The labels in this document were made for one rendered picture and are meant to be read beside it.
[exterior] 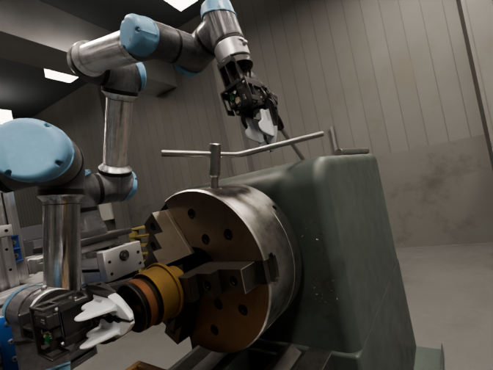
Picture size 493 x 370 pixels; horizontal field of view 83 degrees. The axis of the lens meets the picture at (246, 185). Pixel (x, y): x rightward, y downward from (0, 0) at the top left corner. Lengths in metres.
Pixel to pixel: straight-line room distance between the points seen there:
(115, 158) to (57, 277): 0.49
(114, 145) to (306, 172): 0.74
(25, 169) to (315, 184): 0.52
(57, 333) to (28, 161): 0.30
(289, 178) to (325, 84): 4.05
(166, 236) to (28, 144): 0.29
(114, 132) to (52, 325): 0.73
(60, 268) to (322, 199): 0.59
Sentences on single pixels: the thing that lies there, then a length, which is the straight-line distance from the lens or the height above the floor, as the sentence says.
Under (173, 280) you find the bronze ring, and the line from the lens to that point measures 0.48.
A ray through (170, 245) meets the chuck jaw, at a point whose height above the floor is 1.14.
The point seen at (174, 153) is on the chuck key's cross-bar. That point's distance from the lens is 0.53.
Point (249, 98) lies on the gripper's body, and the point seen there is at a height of 1.40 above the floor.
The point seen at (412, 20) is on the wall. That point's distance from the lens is 4.69.
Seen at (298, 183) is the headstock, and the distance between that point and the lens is 0.58.
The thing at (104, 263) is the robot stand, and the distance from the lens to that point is 0.95.
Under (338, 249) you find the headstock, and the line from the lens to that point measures 0.59.
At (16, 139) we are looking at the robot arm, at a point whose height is 1.38.
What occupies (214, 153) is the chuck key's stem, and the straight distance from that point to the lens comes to 0.54.
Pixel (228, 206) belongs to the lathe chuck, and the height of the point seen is 1.19.
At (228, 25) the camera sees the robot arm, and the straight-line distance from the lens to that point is 0.70.
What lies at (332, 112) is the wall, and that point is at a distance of 4.50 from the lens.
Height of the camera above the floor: 1.22
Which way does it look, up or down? 1 degrees up
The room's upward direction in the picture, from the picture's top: 11 degrees counter-clockwise
